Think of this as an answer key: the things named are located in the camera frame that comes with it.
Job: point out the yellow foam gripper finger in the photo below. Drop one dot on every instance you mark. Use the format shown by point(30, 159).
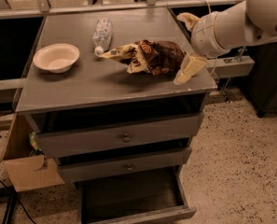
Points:
point(189, 19)
point(190, 66)

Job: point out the brown chip bag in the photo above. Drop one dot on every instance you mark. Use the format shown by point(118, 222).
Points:
point(153, 57)

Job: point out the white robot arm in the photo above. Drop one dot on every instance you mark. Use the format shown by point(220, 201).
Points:
point(249, 23)

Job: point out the grey drawer cabinet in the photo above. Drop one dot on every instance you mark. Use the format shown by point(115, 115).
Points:
point(100, 93)

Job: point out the grey open bottom drawer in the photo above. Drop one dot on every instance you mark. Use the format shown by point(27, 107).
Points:
point(148, 197)

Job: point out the grey top drawer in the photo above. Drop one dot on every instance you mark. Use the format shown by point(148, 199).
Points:
point(76, 142)

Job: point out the grey middle drawer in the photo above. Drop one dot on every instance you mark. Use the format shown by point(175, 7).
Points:
point(122, 166)

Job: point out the dark cabinet at right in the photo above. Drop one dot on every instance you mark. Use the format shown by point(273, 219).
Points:
point(261, 84)

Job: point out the clear plastic water bottle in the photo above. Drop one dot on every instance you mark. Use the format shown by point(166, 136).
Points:
point(102, 36)

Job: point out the white paper bowl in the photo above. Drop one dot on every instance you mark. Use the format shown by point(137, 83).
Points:
point(56, 58)

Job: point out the brown cardboard box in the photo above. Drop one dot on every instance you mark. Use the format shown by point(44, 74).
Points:
point(27, 172)

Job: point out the grey metal rail frame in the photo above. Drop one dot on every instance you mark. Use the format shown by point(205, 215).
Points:
point(113, 6)

